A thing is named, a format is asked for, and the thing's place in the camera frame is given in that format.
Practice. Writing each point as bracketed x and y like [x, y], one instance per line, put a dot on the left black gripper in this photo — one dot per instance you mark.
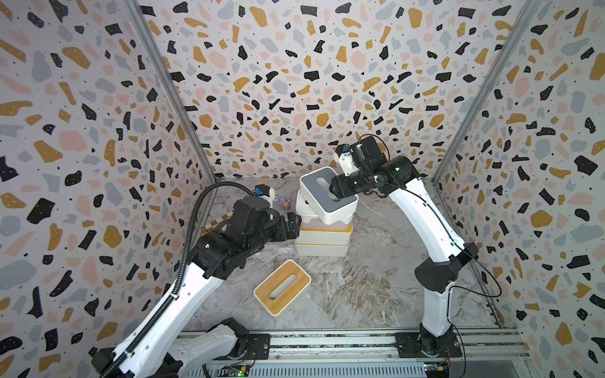
[284, 234]

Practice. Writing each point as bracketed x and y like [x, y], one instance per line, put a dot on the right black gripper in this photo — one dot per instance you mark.
[340, 184]

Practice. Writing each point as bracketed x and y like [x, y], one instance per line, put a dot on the white pink tissue box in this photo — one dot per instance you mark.
[322, 221]

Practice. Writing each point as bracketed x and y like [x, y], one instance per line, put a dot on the grey lid tissue box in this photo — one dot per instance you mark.
[315, 187]

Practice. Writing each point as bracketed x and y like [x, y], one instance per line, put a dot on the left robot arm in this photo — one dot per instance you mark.
[153, 349]

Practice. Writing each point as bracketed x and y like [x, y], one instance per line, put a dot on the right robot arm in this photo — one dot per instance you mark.
[367, 170]

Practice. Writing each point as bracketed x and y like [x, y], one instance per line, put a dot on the purple bunny toy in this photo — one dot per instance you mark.
[283, 202]

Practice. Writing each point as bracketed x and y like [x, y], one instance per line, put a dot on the wooden chess board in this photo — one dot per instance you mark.
[213, 226]

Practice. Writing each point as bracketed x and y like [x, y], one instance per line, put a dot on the left green circuit board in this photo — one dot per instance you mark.
[234, 371]

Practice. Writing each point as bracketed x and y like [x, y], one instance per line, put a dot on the green circuit board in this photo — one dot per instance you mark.
[437, 370]
[234, 371]

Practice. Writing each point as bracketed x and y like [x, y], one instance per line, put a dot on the right green circuit board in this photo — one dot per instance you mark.
[437, 370]

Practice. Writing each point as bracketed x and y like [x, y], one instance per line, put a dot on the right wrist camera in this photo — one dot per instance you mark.
[346, 156]

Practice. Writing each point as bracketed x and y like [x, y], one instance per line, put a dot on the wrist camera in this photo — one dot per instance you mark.
[265, 192]
[346, 156]

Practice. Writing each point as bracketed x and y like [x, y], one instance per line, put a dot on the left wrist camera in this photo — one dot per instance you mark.
[265, 192]

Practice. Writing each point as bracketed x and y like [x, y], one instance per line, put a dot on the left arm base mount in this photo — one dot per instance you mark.
[247, 348]

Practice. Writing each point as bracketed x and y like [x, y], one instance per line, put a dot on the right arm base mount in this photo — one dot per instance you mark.
[426, 345]

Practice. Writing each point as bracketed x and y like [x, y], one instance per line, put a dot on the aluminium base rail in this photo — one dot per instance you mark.
[372, 352]

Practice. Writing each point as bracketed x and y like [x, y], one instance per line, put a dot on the right aluminium corner post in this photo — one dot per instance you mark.
[522, 23]

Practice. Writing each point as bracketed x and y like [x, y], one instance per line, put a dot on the aluminium corner post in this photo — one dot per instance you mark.
[522, 23]
[132, 9]

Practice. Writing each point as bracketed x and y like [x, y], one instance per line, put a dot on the left aluminium corner post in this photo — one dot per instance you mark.
[132, 9]

